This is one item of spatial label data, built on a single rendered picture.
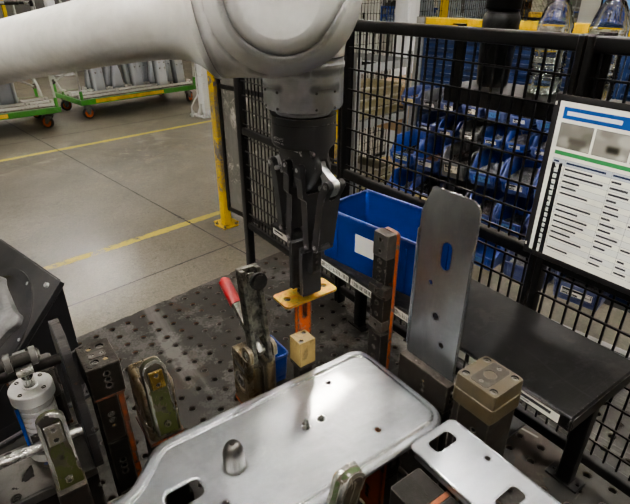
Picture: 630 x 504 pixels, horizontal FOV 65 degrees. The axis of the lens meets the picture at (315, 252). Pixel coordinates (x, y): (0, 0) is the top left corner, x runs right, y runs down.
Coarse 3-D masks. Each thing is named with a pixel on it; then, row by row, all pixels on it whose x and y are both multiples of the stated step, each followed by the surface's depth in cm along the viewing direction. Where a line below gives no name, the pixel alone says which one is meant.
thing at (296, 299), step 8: (296, 288) 69; (328, 288) 69; (336, 288) 69; (280, 296) 67; (288, 296) 67; (296, 296) 67; (312, 296) 67; (320, 296) 67; (280, 304) 66; (288, 304) 65; (296, 304) 65
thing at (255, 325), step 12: (252, 264) 82; (240, 276) 80; (252, 276) 78; (264, 276) 78; (240, 288) 81; (252, 288) 82; (240, 300) 82; (252, 300) 83; (264, 300) 83; (252, 312) 83; (264, 312) 83; (252, 324) 83; (264, 324) 84; (252, 336) 83; (264, 336) 85; (252, 348) 84
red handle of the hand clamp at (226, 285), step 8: (224, 280) 90; (224, 288) 90; (232, 288) 90; (232, 296) 89; (232, 304) 89; (240, 304) 89; (240, 312) 88; (240, 320) 88; (256, 344) 86; (264, 352) 86
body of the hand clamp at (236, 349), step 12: (240, 348) 88; (240, 360) 87; (264, 360) 88; (240, 372) 89; (252, 372) 86; (264, 372) 88; (240, 384) 92; (252, 384) 87; (264, 384) 89; (240, 396) 92; (252, 396) 88
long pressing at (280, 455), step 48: (288, 384) 87; (336, 384) 87; (384, 384) 87; (192, 432) 77; (240, 432) 78; (288, 432) 78; (336, 432) 78; (384, 432) 78; (144, 480) 70; (192, 480) 71; (240, 480) 70; (288, 480) 70
